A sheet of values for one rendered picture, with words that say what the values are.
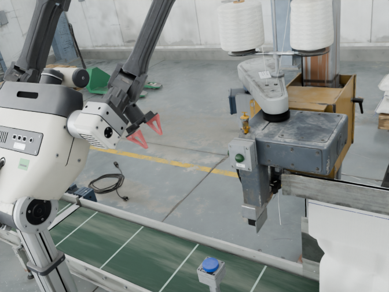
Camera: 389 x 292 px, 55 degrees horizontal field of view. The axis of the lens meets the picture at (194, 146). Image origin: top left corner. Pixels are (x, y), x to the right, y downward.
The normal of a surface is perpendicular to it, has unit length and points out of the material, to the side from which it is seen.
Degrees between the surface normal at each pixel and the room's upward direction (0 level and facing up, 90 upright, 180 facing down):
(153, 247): 0
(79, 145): 90
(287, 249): 0
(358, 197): 90
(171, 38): 90
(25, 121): 50
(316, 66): 90
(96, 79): 75
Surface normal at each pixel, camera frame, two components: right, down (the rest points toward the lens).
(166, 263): -0.15, -0.88
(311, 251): -0.53, 0.46
